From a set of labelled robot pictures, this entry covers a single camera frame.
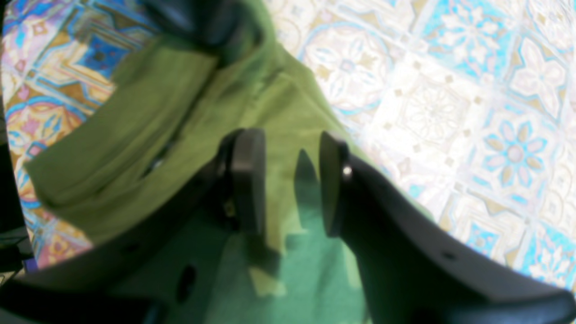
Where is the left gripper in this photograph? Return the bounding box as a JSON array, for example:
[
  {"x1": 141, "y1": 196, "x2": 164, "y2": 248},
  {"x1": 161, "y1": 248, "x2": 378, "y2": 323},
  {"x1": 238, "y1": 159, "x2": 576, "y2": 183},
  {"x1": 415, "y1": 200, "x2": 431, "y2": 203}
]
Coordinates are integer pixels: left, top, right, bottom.
[{"x1": 142, "y1": 0, "x2": 259, "y2": 48}]

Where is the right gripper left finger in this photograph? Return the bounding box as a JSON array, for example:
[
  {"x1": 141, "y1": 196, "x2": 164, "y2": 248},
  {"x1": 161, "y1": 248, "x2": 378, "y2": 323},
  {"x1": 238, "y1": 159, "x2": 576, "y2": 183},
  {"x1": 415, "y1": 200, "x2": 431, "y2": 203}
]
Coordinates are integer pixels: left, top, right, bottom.
[{"x1": 1, "y1": 129, "x2": 266, "y2": 324}]

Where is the green t-shirt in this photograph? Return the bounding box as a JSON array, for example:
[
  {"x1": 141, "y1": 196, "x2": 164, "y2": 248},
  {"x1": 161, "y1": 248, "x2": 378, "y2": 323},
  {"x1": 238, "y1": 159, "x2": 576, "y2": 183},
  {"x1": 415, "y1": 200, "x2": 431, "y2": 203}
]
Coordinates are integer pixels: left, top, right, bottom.
[{"x1": 25, "y1": 0, "x2": 372, "y2": 324}]

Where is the patterned tablecloth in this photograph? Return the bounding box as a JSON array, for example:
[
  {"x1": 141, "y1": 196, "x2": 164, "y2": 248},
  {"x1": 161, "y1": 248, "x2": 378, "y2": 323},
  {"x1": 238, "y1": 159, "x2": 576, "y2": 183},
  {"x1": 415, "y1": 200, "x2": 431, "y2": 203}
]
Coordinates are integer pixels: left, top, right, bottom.
[{"x1": 1, "y1": 0, "x2": 575, "y2": 290}]

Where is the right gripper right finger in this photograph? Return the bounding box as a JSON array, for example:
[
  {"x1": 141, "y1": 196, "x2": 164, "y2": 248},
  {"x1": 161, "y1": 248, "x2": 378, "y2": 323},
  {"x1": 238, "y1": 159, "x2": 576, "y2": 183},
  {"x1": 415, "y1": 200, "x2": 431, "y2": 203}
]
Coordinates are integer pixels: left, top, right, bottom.
[{"x1": 319, "y1": 132, "x2": 576, "y2": 324}]

